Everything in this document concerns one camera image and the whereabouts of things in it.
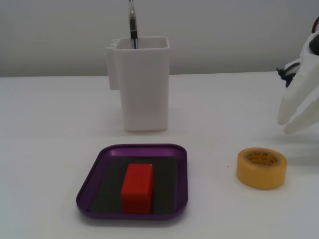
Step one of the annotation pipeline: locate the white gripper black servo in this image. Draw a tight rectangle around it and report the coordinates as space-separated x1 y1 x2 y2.
277 31 319 135

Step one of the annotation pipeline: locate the yellow tape roll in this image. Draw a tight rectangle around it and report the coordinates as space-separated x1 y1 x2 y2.
236 147 288 191

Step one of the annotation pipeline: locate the white plastic pen holder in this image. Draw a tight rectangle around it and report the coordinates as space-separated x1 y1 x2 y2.
105 36 170 132

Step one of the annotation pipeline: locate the red ribbed block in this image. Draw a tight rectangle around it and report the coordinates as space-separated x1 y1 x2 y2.
120 163 154 215

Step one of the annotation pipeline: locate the black silver pen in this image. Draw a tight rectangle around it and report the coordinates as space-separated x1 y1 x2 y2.
128 0 139 50

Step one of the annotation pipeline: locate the purple metal tray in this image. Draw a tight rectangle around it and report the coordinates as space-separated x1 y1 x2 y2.
76 143 188 221

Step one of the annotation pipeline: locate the black cable tie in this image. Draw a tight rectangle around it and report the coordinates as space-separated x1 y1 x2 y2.
276 61 301 88

